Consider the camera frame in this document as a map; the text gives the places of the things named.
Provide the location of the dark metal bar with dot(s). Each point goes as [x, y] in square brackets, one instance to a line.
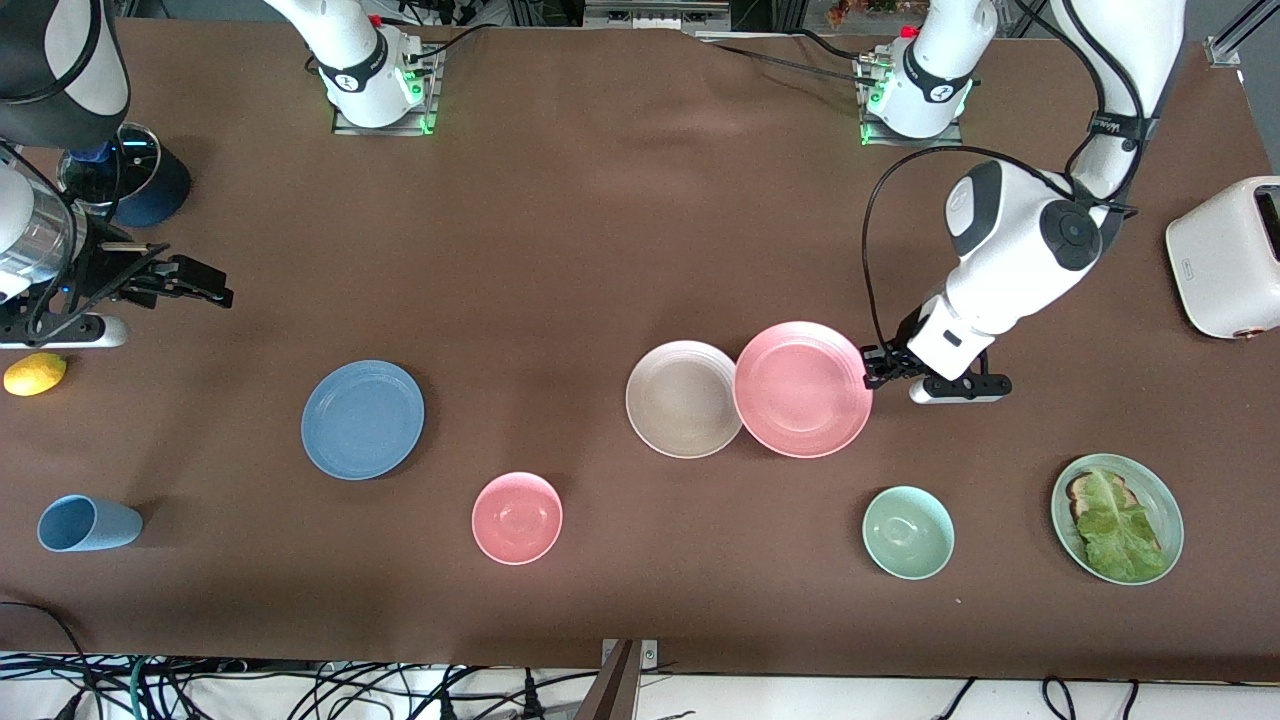
[612, 690]

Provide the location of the pink bowl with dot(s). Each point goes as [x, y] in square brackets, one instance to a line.
[517, 518]

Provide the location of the pink plate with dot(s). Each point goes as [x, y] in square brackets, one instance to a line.
[803, 390]

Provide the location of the brown tablecloth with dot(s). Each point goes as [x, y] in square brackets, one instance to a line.
[600, 250]

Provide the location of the green bowl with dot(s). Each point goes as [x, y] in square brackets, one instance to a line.
[908, 533]

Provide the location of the dark blue pot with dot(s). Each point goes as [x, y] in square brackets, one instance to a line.
[168, 195]

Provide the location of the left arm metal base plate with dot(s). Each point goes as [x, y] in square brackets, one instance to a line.
[950, 140]

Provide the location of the white toaster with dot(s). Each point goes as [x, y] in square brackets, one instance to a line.
[1220, 260]

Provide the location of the blue cup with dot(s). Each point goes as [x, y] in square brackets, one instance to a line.
[90, 524]

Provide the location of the green plate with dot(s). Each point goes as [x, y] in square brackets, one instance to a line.
[1162, 500]

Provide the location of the beige plate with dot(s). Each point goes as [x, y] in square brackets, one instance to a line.
[680, 400]

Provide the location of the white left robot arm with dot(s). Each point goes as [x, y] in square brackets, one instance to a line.
[1010, 270]

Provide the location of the metal table edge bracket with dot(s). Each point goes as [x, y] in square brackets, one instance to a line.
[650, 653]

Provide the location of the green lettuce leaf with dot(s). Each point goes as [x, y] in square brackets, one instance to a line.
[1115, 535]

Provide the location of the toast slice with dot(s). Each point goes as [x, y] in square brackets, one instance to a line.
[1078, 490]

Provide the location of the grey metal frame piece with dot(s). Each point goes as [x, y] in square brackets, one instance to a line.
[655, 12]

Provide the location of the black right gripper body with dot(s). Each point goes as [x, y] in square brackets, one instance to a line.
[100, 268]

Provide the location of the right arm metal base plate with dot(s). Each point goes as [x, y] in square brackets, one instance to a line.
[432, 100]

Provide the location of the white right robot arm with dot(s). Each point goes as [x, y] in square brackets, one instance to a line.
[360, 60]

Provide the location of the yellow lemon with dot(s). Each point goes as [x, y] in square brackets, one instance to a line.
[35, 374]

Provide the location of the blue plate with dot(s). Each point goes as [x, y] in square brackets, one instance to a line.
[362, 420]

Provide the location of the aluminium frame profile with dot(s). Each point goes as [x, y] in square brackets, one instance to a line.
[1225, 45]

